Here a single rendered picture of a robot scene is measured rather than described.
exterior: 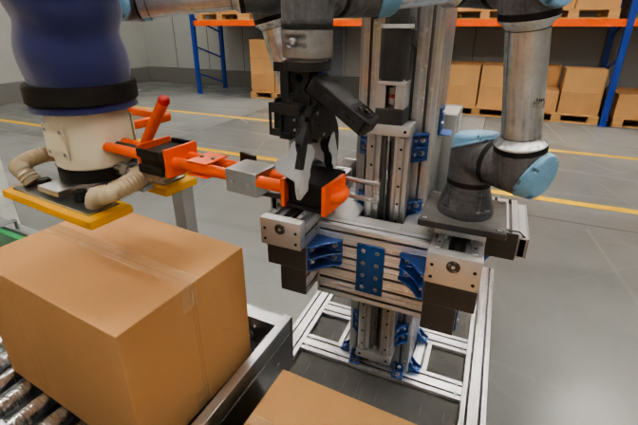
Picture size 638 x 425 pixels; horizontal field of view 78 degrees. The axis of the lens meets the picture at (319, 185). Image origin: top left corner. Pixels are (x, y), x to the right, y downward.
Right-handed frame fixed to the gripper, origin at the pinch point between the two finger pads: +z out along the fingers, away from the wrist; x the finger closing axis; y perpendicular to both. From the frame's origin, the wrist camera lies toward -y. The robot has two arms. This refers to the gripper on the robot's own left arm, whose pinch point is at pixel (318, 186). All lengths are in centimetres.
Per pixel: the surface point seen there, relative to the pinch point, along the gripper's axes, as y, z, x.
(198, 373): 35, 61, 2
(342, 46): 408, 33, -794
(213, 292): 36, 41, -6
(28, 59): 58, -18, 12
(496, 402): -36, 128, -92
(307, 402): 12, 74, -14
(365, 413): -4, 74, -19
